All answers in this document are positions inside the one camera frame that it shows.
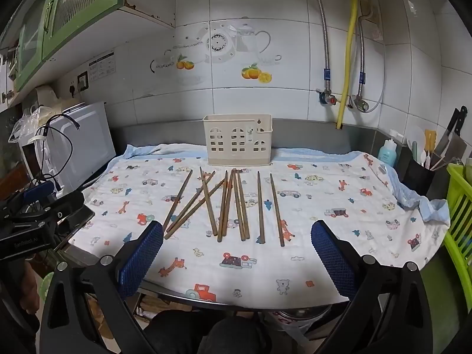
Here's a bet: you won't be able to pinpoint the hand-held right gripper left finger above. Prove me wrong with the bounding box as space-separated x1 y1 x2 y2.
39 220 165 354

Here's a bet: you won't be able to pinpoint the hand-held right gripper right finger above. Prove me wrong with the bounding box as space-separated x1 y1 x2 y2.
311 220 434 354

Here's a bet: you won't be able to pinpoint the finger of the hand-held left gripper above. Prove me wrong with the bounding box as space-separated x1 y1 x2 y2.
44 191 95 239
0 182 53 222

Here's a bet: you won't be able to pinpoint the row of wooden chopsticks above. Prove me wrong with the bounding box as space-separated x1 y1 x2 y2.
162 167 286 248

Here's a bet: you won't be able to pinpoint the beige plastic utensil holder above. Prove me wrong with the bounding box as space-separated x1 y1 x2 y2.
202 114 273 167

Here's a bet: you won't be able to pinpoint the cartoon printed cloth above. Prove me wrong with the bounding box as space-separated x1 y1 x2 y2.
68 142 451 305

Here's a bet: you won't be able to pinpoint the metal pot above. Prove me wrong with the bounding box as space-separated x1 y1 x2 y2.
272 303 333 337

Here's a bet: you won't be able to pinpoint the white microwave oven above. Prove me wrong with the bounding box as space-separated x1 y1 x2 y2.
21 101 117 193

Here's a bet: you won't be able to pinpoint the clear plastic bag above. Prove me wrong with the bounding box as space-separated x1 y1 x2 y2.
9 105 57 144

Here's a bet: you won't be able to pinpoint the person's dark trouser legs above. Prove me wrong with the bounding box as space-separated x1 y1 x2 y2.
142 309 267 354

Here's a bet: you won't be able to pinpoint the beige kitchen appliance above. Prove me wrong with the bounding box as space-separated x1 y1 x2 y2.
32 85 64 108

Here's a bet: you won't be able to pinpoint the black utensil container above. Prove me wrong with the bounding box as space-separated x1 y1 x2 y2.
402 147 438 197

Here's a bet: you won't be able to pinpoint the teal soap bottle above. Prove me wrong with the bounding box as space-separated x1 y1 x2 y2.
379 138 399 167

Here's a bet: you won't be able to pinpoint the green plastic rack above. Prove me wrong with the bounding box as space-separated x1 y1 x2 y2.
442 162 472 285

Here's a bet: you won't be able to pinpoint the yellow spatula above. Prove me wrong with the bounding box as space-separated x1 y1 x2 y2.
424 129 438 157

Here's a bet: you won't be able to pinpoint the metal water valve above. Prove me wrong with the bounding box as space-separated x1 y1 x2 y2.
350 95 370 114

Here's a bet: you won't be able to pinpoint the black cable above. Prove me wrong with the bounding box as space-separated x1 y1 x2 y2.
34 114 82 194

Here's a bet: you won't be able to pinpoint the white wall label sticker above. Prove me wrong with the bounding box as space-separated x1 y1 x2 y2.
88 53 117 82

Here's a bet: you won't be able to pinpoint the green wall cabinet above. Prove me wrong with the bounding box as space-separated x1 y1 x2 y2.
0 0 176 93

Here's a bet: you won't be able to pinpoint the red handled water valve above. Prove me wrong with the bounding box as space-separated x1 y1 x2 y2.
318 88 339 107

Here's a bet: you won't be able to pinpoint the cleaver with black handle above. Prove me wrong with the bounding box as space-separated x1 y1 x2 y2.
435 106 468 167

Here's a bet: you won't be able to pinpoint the black handled knife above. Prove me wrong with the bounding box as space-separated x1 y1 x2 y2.
444 108 460 144

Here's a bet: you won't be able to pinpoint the yellow gas hose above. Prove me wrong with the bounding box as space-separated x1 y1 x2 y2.
337 0 359 130

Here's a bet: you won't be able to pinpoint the short braided metal hose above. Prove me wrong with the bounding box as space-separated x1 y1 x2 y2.
357 7 370 98

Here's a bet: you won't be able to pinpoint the long braided metal hose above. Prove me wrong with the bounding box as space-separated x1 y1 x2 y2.
300 0 331 93

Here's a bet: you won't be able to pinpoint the teapot wall decal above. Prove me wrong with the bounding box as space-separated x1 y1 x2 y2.
150 17 283 84

